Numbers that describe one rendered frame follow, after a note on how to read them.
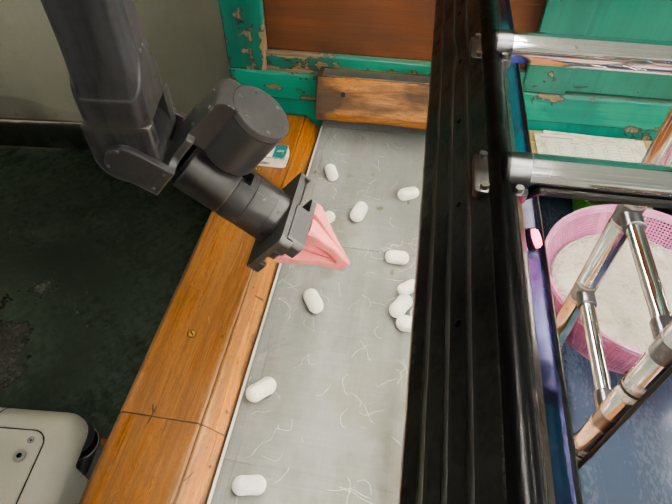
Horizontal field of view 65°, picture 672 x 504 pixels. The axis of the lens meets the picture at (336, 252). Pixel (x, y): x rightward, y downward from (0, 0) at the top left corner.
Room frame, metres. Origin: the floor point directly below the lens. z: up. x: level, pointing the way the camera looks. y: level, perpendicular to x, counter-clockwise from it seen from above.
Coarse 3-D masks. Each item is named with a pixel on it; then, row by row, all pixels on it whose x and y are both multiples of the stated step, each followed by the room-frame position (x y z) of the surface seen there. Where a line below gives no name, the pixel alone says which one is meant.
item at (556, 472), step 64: (448, 0) 0.55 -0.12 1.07; (448, 64) 0.42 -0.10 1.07; (512, 64) 0.42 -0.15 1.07; (448, 128) 0.32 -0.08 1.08; (512, 128) 0.29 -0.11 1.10; (448, 192) 0.25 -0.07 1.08; (512, 192) 0.22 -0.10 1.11; (448, 256) 0.19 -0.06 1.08; (512, 256) 0.17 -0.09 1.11; (448, 320) 0.15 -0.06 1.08; (512, 320) 0.13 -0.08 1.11; (448, 384) 0.11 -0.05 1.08; (512, 384) 0.10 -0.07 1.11; (448, 448) 0.09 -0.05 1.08; (512, 448) 0.07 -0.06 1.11
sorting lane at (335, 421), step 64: (320, 128) 0.80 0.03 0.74; (320, 192) 0.63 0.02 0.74; (384, 192) 0.63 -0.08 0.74; (384, 256) 0.49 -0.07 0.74; (320, 320) 0.38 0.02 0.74; (384, 320) 0.38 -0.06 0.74; (320, 384) 0.29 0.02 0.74; (384, 384) 0.29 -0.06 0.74; (256, 448) 0.22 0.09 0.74; (320, 448) 0.22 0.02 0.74; (384, 448) 0.22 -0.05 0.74
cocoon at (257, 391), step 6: (264, 378) 0.29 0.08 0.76; (270, 378) 0.29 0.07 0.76; (252, 384) 0.28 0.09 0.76; (258, 384) 0.28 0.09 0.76; (264, 384) 0.28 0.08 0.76; (270, 384) 0.28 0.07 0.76; (246, 390) 0.28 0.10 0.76; (252, 390) 0.28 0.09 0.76; (258, 390) 0.28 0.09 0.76; (264, 390) 0.28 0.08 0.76; (270, 390) 0.28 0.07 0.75; (246, 396) 0.27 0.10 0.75; (252, 396) 0.27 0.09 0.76; (258, 396) 0.27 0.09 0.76; (264, 396) 0.27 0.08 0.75
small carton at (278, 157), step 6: (276, 150) 0.68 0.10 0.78; (282, 150) 0.68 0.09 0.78; (288, 150) 0.69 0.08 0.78; (270, 156) 0.66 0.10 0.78; (276, 156) 0.66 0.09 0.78; (282, 156) 0.66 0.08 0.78; (288, 156) 0.68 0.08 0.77; (264, 162) 0.66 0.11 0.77; (270, 162) 0.66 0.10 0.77; (276, 162) 0.66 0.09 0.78; (282, 162) 0.66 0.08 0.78
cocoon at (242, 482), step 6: (258, 474) 0.19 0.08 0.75; (234, 480) 0.18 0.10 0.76; (240, 480) 0.18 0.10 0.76; (246, 480) 0.18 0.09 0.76; (252, 480) 0.18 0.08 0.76; (258, 480) 0.18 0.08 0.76; (264, 480) 0.18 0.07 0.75; (234, 486) 0.17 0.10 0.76; (240, 486) 0.17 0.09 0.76; (246, 486) 0.17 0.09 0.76; (252, 486) 0.17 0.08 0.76; (258, 486) 0.17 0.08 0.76; (264, 486) 0.17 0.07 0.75; (234, 492) 0.17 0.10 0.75; (240, 492) 0.17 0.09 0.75; (246, 492) 0.17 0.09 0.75; (252, 492) 0.17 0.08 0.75; (258, 492) 0.17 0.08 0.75
